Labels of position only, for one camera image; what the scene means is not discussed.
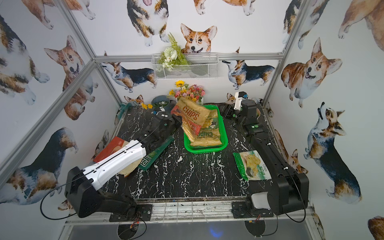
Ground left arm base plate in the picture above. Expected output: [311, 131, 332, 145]
[109, 204, 153, 223]

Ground yellow chips bag red label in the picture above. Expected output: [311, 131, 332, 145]
[171, 97, 210, 143]

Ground yellow chips bag green label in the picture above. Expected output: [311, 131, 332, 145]
[190, 109, 222, 148]

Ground aluminium front rail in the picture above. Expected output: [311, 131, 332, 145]
[64, 197, 316, 226]

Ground white wire wall basket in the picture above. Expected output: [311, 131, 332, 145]
[151, 54, 219, 80]

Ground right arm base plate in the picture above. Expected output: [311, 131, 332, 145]
[231, 201, 275, 219]

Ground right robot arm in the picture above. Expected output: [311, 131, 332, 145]
[221, 100, 309, 216]

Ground green plastic basket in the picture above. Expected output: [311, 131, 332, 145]
[184, 105, 229, 154]

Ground dark green Real chips bag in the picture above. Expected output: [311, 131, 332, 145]
[138, 137, 174, 171]

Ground grey blue plant pot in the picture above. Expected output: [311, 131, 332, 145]
[151, 95, 171, 108]

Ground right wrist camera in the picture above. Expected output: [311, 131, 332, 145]
[234, 91, 248, 110]

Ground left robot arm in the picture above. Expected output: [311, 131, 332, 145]
[65, 112, 182, 218]

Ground flowers in white fence box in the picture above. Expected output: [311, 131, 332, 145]
[168, 80, 206, 105]

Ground green white Cimba cassava bag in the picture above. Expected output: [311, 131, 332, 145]
[233, 151, 272, 181]

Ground yellow flowers with teal ribbon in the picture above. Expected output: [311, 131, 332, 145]
[115, 102, 154, 121]

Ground white flower green fern bouquet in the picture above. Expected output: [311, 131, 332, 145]
[157, 33, 190, 71]

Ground red cream cassava chips bag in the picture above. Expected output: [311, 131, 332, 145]
[92, 137, 143, 178]

